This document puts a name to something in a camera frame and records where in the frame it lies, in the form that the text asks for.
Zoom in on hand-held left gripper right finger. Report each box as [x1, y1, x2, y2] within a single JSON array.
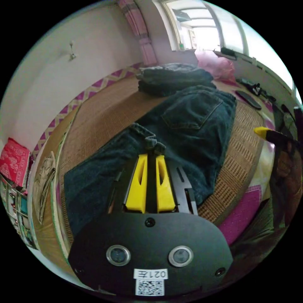
[[155, 155, 178, 212]]

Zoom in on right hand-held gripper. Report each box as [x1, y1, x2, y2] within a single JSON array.
[[253, 127, 303, 146]]

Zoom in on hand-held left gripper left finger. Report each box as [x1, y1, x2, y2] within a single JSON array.
[[125, 154, 148, 212]]

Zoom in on blue jeans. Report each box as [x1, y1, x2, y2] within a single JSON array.
[[63, 85, 237, 238]]

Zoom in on person's right hand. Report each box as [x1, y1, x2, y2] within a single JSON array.
[[275, 141, 303, 183]]

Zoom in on flat black oval object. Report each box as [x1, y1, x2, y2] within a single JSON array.
[[235, 90, 263, 110]]

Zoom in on pink blanket bundle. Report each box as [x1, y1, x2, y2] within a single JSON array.
[[194, 49, 236, 82]]

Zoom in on bed with woven mat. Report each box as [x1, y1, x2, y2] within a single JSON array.
[[29, 62, 288, 275]]

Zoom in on beige cloth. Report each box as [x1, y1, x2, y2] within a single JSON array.
[[33, 151, 58, 224]]

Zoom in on pile of clothes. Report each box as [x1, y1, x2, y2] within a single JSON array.
[[136, 63, 217, 97]]

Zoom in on window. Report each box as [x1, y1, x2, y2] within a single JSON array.
[[162, 0, 299, 95]]

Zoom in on red patterned cloth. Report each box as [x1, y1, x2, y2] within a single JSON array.
[[0, 137, 32, 188]]

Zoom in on pink curtain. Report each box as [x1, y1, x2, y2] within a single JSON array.
[[117, 0, 158, 67]]

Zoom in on wall hook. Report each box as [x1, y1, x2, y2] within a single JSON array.
[[68, 40, 77, 61]]

